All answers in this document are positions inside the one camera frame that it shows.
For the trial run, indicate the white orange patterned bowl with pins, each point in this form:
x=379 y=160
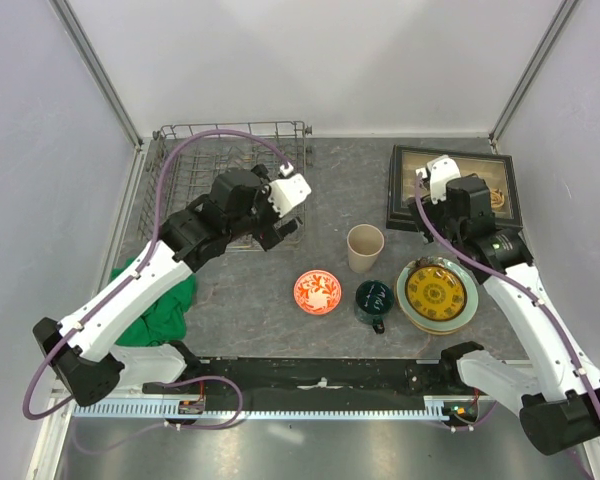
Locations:
x=317 y=292

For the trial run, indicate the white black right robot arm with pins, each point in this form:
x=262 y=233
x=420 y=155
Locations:
x=559 y=405

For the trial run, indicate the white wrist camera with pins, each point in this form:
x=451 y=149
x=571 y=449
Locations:
x=289 y=191
x=436 y=174

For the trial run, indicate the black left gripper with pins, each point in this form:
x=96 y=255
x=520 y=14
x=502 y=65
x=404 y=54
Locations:
x=269 y=235

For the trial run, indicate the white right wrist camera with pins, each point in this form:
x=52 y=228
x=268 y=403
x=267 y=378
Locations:
x=436 y=174

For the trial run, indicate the dark teal mug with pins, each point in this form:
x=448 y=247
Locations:
x=373 y=301

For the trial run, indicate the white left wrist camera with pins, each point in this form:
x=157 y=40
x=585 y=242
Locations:
x=289 y=191

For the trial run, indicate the grey wire dish rack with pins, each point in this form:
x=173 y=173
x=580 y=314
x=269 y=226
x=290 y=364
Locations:
x=194 y=170

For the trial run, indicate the green cloth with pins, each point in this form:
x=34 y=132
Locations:
x=164 y=320

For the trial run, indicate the green flower plate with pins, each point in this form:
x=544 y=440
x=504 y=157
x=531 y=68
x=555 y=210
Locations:
x=470 y=285

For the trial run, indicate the yellow patterned plate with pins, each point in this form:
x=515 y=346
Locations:
x=435 y=293

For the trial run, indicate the black glass-lid display box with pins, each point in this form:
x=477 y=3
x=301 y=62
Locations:
x=496 y=170

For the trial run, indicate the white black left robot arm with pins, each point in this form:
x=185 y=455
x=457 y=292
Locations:
x=81 y=348

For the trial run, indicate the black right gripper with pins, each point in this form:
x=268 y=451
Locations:
x=422 y=221

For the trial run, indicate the slotted cable duct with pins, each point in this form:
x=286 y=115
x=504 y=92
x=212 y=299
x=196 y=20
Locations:
x=430 y=410

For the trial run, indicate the beige cup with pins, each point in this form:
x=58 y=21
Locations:
x=365 y=242

